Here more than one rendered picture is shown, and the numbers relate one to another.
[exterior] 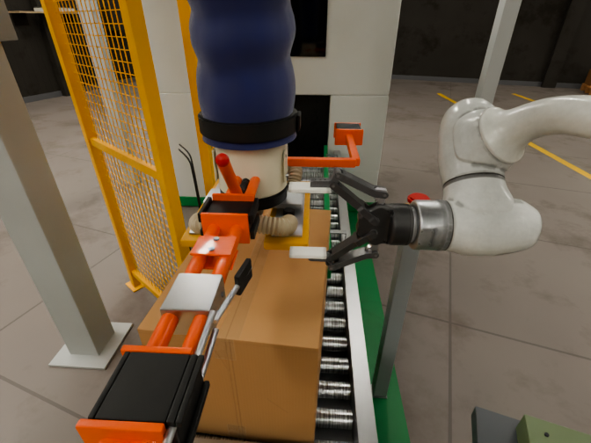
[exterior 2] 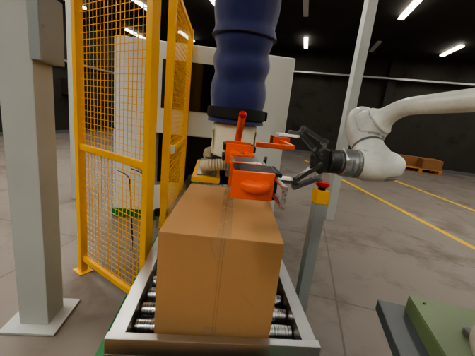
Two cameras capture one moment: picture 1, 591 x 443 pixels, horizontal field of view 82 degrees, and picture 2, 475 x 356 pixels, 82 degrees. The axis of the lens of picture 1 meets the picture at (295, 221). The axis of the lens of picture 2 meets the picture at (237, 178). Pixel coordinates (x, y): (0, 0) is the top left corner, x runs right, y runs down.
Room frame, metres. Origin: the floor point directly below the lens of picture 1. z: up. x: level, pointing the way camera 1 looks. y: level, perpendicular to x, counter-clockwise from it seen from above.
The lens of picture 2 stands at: (-0.29, 0.24, 1.33)
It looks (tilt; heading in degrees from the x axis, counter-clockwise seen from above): 13 degrees down; 351
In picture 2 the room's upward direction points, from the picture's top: 6 degrees clockwise
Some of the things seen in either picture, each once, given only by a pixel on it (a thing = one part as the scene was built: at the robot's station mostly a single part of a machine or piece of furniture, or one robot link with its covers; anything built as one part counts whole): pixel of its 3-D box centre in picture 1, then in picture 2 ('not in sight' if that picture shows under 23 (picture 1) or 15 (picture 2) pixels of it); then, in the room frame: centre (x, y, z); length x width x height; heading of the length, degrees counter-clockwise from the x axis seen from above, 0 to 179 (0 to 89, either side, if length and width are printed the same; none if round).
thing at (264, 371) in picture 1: (260, 306); (221, 248); (0.79, 0.11, 0.75); 0.60 x 0.40 x 0.40; 172
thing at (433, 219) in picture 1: (425, 224); (346, 162); (0.51, -0.23, 1.22); 0.09 x 0.06 x 0.09; 177
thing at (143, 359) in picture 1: (145, 398); (249, 180); (0.19, 0.14, 1.21); 0.08 x 0.07 x 0.05; 177
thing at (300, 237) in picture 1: (290, 205); not in sight; (0.79, 0.01, 1.11); 0.34 x 0.10 x 0.05; 177
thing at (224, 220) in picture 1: (230, 217); (237, 152); (0.54, 0.12, 1.22); 0.10 x 0.08 x 0.06; 87
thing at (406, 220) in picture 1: (383, 223); (324, 160); (0.52, -0.16, 1.22); 0.09 x 0.07 x 0.08; 87
